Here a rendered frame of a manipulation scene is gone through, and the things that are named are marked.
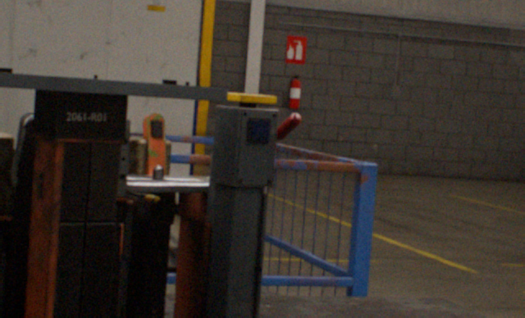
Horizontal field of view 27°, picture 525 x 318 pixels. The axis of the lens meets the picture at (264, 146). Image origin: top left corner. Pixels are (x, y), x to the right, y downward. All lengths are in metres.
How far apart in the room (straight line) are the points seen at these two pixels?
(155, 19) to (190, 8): 0.33
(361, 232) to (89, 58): 6.10
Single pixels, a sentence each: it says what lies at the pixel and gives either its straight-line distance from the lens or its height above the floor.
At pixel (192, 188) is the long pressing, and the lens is 1.86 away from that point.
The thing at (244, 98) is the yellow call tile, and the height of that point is 1.15.
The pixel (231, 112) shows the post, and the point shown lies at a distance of 1.58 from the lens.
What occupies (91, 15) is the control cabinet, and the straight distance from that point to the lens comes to 9.57.
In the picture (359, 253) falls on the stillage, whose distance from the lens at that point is 3.71.
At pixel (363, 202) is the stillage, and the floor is 0.82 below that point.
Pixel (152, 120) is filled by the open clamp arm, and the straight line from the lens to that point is 2.07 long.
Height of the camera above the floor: 1.17
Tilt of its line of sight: 3 degrees down
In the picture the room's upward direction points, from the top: 4 degrees clockwise
